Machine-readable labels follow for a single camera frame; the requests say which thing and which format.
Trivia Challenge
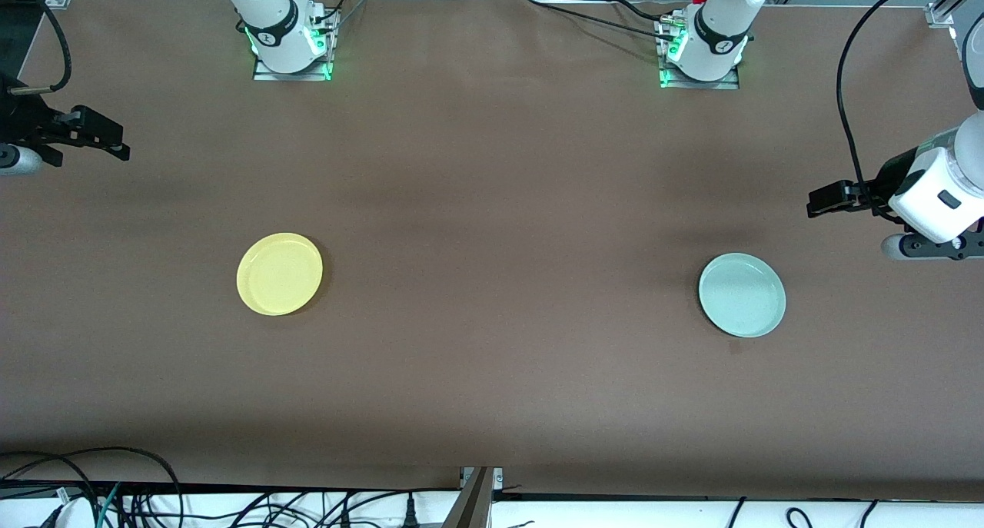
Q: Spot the pale green round plate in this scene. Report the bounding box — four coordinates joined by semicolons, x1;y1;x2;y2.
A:
698;252;787;339

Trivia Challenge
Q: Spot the yellow round plate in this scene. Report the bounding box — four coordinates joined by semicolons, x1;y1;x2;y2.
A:
236;232;324;317

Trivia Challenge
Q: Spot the brown table cover sheet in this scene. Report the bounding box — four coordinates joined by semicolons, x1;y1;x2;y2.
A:
0;0;984;502

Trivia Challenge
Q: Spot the white lower shelf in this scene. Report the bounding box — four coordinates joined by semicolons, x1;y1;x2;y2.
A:
0;488;984;528

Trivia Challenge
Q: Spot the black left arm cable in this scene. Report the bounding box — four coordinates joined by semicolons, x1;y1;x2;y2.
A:
836;0;948;223

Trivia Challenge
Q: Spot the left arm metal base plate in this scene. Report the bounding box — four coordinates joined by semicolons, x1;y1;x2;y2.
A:
655;17;743;91

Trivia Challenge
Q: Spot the black cable bundle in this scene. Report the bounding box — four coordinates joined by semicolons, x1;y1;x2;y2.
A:
306;0;371;35

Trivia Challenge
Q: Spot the short black base cable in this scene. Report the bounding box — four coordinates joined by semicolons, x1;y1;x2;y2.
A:
611;0;673;23

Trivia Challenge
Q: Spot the black looped cable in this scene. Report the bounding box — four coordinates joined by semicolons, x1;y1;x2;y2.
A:
0;446;184;528

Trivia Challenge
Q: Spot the long black base cable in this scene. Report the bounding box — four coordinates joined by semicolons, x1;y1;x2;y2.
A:
527;0;679;45

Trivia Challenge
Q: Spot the green cable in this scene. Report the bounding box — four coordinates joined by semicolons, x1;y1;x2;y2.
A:
96;482;122;528

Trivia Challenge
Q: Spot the aluminium frame post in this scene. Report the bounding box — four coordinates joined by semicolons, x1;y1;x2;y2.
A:
442;467;504;528

